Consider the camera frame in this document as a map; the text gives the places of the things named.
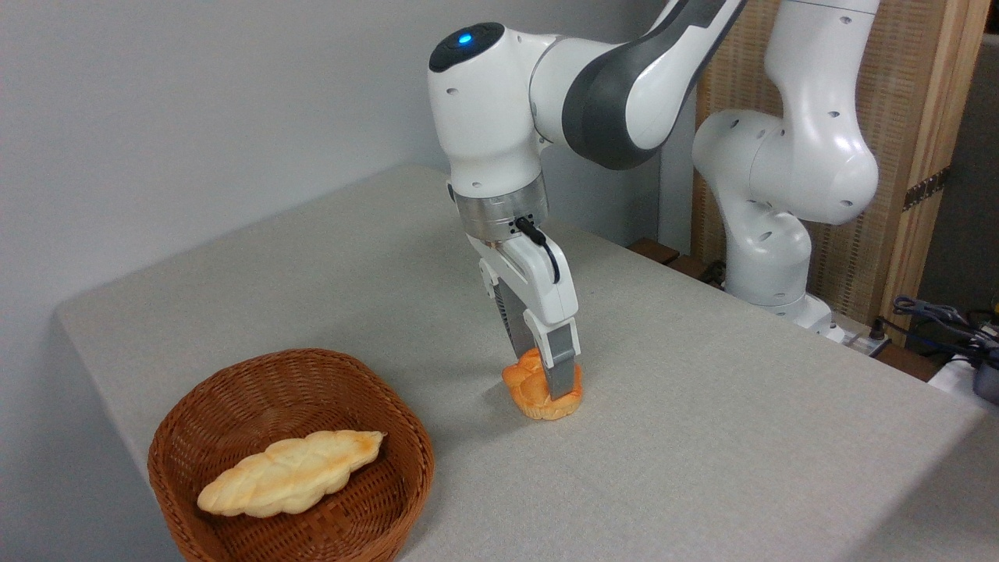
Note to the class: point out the round orange bread bun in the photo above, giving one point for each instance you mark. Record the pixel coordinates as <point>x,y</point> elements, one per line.
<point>531,398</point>

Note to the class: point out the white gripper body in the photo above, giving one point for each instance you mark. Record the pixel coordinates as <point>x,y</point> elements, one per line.
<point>538,281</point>

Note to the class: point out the long pale braided bread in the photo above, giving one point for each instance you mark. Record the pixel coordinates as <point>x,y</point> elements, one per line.
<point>289,472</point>

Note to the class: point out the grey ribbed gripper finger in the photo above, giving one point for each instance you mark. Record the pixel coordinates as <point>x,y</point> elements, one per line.
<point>509,320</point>
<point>560,351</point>

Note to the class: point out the brown wicker basket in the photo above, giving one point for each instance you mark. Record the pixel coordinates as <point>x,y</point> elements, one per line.
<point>257,390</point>

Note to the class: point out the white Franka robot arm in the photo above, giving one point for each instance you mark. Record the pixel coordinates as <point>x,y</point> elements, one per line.
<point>484,101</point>

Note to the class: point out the bamboo screen with wooden frame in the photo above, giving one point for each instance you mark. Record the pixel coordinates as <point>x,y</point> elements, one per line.
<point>913,78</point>

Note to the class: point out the grey round object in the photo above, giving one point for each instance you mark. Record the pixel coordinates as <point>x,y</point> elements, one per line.
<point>987,382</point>

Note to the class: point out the brown wooden plank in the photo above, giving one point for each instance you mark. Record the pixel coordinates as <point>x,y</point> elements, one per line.
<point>663,254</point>

